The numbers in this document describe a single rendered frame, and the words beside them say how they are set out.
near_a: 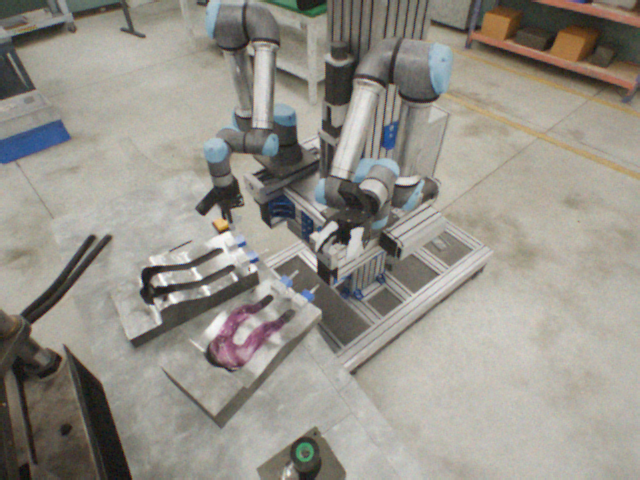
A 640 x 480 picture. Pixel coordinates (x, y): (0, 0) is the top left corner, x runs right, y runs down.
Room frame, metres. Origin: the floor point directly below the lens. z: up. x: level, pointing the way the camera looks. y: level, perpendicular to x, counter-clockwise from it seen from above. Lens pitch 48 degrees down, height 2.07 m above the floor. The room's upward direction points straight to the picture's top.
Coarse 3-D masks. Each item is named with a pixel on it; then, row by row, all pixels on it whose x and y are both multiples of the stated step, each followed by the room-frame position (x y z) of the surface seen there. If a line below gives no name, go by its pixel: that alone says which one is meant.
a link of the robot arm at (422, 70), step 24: (408, 48) 1.05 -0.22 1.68; (432, 48) 1.04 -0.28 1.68; (408, 72) 1.02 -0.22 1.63; (432, 72) 1.00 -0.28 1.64; (408, 96) 1.02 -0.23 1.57; (432, 96) 1.01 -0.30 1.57; (408, 120) 1.03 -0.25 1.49; (408, 144) 1.02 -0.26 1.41; (408, 168) 1.02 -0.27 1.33; (408, 192) 1.01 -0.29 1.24
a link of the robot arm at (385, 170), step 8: (384, 160) 0.86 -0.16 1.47; (392, 160) 0.86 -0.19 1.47; (376, 168) 0.83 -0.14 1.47; (384, 168) 0.82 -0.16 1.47; (392, 168) 0.83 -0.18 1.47; (368, 176) 0.80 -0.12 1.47; (376, 176) 0.79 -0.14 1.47; (384, 176) 0.79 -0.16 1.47; (392, 176) 0.81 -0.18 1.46; (384, 184) 0.77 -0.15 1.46; (392, 184) 0.80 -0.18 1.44; (392, 192) 0.81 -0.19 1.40
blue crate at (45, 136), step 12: (60, 120) 3.28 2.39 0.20; (24, 132) 3.07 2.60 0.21; (36, 132) 3.12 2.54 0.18; (48, 132) 3.18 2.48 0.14; (60, 132) 3.24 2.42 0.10; (0, 144) 2.93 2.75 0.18; (12, 144) 2.98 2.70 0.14; (24, 144) 3.03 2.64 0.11; (36, 144) 3.09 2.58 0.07; (48, 144) 3.15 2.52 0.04; (0, 156) 2.89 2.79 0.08; (12, 156) 2.94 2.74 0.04; (24, 156) 2.99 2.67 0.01
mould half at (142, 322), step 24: (216, 240) 1.12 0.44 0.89; (144, 264) 0.95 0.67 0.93; (168, 264) 0.97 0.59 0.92; (216, 264) 0.99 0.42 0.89; (216, 288) 0.88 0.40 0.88; (240, 288) 0.91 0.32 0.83; (120, 312) 0.79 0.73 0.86; (144, 312) 0.79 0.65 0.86; (168, 312) 0.76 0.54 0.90; (192, 312) 0.80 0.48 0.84; (144, 336) 0.70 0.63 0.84
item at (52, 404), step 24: (72, 360) 0.66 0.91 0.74; (24, 384) 0.55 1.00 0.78; (48, 384) 0.55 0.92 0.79; (72, 384) 0.55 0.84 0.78; (24, 408) 0.48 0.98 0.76; (48, 408) 0.47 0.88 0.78; (72, 408) 0.47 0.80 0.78; (24, 432) 0.40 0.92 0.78; (48, 432) 0.40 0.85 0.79; (72, 432) 0.40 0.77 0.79; (24, 456) 0.33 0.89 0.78; (48, 456) 0.33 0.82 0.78; (72, 456) 0.33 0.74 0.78; (96, 456) 0.34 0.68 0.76
